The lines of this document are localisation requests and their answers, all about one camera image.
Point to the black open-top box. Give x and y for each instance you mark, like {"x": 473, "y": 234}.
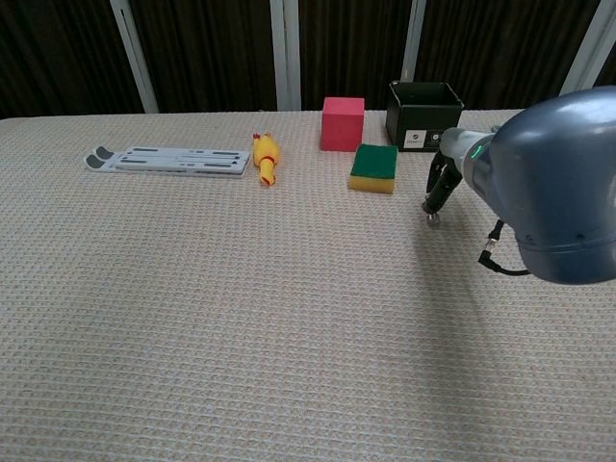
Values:
{"x": 418, "y": 118}

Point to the yellow rubber chicken toy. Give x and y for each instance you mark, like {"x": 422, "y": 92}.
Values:
{"x": 266, "y": 156}

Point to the white folding laptop stand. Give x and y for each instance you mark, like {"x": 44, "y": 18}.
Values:
{"x": 183, "y": 161}

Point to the red foam cube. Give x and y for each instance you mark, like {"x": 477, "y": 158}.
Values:
{"x": 341, "y": 126}

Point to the beige woven tablecloth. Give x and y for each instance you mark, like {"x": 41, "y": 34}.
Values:
{"x": 240, "y": 313}

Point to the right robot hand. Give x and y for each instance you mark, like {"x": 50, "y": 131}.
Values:
{"x": 454, "y": 144}

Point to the silver metal bolt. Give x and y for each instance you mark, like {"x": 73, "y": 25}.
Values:
{"x": 433, "y": 219}

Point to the green and yellow sponge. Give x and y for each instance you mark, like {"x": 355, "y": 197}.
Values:
{"x": 374, "y": 167}

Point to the dark brown curtain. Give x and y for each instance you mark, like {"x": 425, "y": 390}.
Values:
{"x": 212, "y": 48}

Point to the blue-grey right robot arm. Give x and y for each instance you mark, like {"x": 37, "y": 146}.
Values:
{"x": 553, "y": 183}

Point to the white metal post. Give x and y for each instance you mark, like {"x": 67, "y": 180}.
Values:
{"x": 135, "y": 53}
{"x": 587, "y": 43}
{"x": 413, "y": 38}
{"x": 286, "y": 53}

